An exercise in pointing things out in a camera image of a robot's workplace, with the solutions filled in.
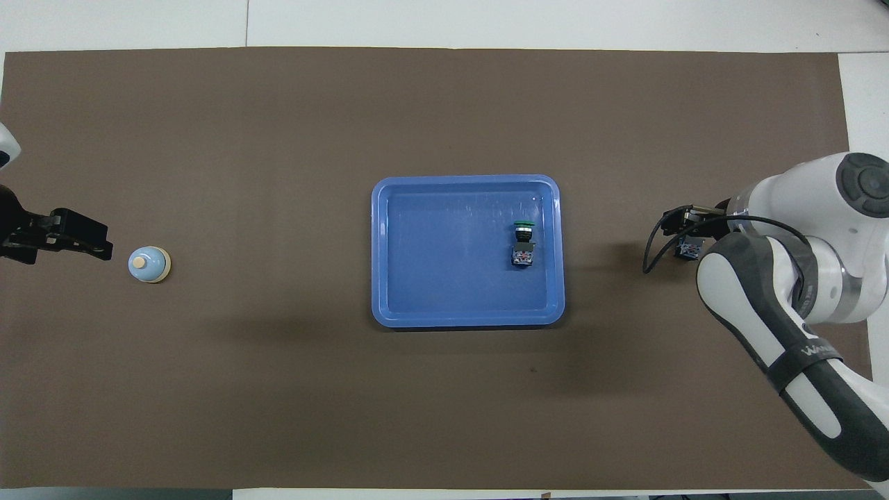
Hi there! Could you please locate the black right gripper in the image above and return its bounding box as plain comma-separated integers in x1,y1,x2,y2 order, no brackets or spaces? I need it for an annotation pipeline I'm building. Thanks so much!
663,201,732,260

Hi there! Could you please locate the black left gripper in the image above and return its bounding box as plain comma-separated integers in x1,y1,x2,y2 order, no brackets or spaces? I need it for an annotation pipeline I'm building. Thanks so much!
0,183,115,266

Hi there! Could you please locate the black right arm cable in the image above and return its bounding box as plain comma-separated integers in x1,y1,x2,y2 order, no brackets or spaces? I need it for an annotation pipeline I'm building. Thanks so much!
642,212,813,313

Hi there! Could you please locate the light blue call bell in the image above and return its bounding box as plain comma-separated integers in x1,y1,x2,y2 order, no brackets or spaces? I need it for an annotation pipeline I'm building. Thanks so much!
128,246,172,285

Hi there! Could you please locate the green push button switch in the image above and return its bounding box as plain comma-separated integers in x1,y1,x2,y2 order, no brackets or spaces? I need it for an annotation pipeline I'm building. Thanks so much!
512,220,537,268

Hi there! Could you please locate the blue plastic tray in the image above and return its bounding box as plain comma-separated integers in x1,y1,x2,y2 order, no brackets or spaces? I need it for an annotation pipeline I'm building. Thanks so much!
371,174,566,329

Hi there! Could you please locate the brown table mat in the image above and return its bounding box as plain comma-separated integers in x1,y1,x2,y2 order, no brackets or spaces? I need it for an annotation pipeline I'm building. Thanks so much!
0,47,886,490

